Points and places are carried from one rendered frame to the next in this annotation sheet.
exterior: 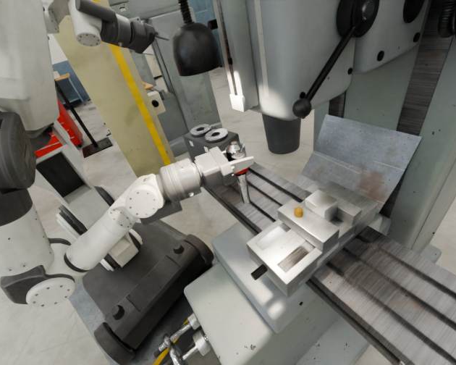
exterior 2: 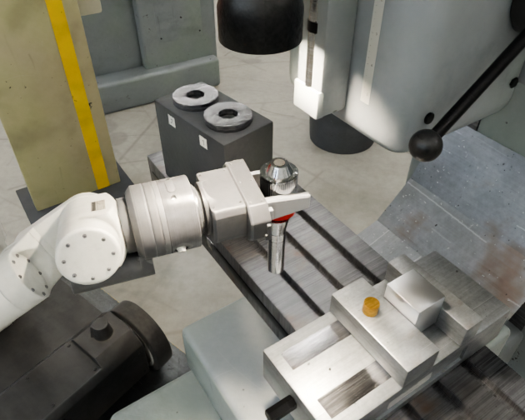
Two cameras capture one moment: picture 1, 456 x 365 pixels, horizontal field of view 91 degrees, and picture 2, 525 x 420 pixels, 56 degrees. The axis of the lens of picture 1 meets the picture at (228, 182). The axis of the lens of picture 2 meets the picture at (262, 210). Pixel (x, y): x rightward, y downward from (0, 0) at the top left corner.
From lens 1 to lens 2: 0.11 m
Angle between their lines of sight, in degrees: 8
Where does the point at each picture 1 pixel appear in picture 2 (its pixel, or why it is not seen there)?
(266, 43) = (387, 17)
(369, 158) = (509, 217)
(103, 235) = not seen: outside the picture
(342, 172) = (457, 234)
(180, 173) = (170, 207)
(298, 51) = (440, 49)
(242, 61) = (335, 33)
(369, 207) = (495, 315)
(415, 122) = not seen: outside the picture
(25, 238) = not seen: outside the picture
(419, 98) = not seen: outside the picture
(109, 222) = (10, 282)
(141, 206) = (86, 262)
